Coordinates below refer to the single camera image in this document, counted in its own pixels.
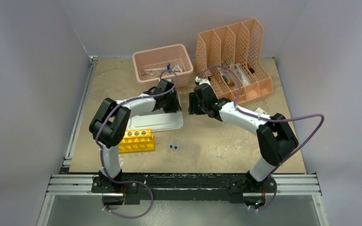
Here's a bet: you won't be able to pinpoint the white plastic bin lid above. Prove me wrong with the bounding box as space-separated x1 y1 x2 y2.
123 94 183 131

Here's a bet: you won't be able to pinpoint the metal crucible tongs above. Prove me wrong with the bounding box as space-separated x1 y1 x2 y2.
142 68 168 76

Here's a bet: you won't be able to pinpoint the pink plastic bin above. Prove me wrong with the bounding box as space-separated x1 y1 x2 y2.
132 44 194 88

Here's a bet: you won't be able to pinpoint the yellow test tube rack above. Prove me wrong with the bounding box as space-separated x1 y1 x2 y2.
118 129 155 154

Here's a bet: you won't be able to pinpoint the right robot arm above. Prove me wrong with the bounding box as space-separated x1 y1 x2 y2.
189 83 298 192

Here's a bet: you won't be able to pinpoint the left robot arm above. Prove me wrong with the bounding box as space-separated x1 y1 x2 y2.
89 80 181 193

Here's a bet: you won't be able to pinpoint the colourful item in organizer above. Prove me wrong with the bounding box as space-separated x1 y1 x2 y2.
223 77 234 87

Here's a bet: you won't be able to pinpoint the clear plastic well plate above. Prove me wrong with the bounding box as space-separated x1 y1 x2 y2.
168 137 200 161

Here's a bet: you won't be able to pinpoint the clear packet in organizer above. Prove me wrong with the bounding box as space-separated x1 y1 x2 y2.
234 63 251 86

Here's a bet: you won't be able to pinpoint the peach mesh file organizer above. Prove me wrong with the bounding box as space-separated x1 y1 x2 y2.
195 19 273 104

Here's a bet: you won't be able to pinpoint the small white red box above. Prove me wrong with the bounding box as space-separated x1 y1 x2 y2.
255 107 267 115

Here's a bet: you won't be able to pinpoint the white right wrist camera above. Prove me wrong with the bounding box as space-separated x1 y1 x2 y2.
195 76 211 86

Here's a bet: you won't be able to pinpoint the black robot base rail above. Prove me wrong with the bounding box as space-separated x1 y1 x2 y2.
91 172 277 208

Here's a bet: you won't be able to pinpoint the aluminium frame rail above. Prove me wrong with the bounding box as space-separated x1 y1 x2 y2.
46 174 93 195

